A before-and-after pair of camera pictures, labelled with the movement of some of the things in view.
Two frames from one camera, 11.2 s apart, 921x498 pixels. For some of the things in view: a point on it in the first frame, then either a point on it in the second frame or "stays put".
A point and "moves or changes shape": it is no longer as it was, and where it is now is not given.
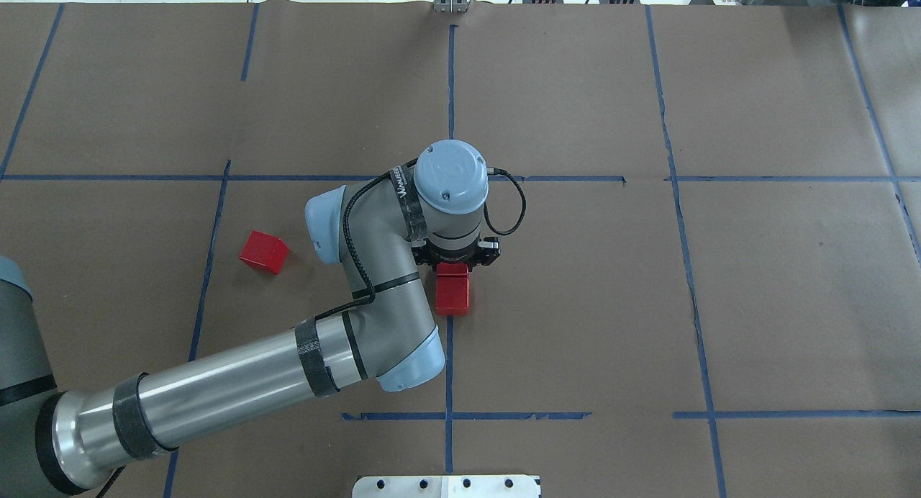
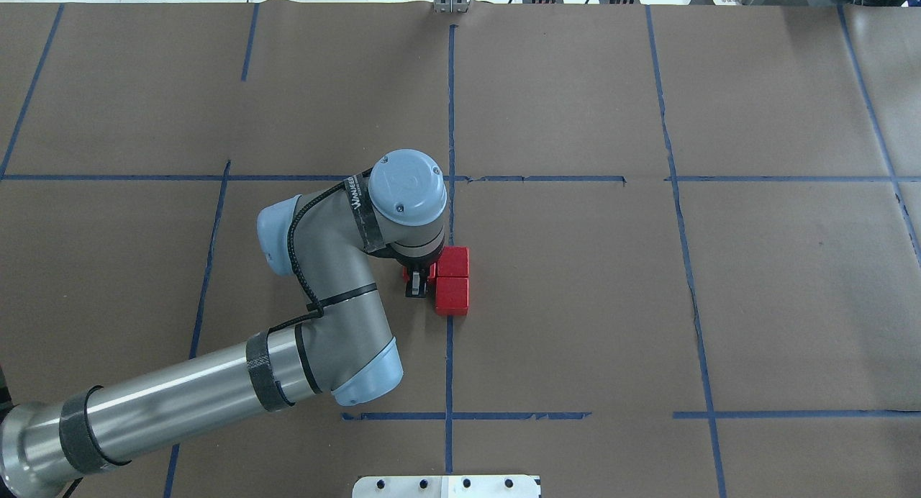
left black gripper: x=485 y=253 → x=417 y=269
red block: x=266 y=250 moves or changes shape
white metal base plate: x=447 y=486 stays put
